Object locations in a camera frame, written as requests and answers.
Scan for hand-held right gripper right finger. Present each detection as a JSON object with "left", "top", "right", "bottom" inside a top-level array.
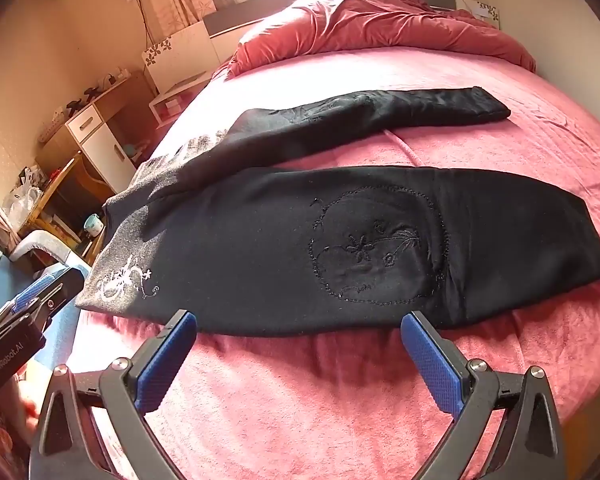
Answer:
[{"left": 400, "top": 310, "right": 567, "bottom": 480}]

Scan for wooden desk with white cabinet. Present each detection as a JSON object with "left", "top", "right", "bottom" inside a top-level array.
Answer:
[{"left": 35, "top": 69, "right": 156, "bottom": 196}]

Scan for black pants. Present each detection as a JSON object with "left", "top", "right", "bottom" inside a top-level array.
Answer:
[{"left": 75, "top": 85, "right": 600, "bottom": 337}]

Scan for clear plastic bag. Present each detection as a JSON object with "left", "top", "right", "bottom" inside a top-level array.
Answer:
[{"left": 2, "top": 167, "right": 46, "bottom": 216}]

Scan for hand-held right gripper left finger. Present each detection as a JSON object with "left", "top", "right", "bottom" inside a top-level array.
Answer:
[{"left": 28, "top": 309, "right": 198, "bottom": 480}]

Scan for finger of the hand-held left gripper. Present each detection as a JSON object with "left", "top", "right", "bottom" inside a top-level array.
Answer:
[{"left": 10, "top": 266, "right": 88, "bottom": 318}]

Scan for wall cable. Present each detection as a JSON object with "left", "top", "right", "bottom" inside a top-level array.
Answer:
[{"left": 126, "top": 0, "right": 153, "bottom": 47}]

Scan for white padded chair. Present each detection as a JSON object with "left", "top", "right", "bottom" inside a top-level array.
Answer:
[{"left": 7, "top": 230, "right": 88, "bottom": 278}]

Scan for white floral bedside table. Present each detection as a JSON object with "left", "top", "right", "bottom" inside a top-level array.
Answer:
[
  {"left": 455, "top": 0, "right": 501, "bottom": 31},
  {"left": 141, "top": 22, "right": 216, "bottom": 126}
]

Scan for low wooden table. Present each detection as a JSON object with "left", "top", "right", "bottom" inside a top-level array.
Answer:
[{"left": 10, "top": 152, "right": 116, "bottom": 246}]

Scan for red duvet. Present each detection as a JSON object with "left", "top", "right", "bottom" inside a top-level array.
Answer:
[{"left": 227, "top": 0, "right": 537, "bottom": 77}]

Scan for pink bed sheet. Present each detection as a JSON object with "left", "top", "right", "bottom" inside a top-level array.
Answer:
[{"left": 70, "top": 45, "right": 600, "bottom": 480}]

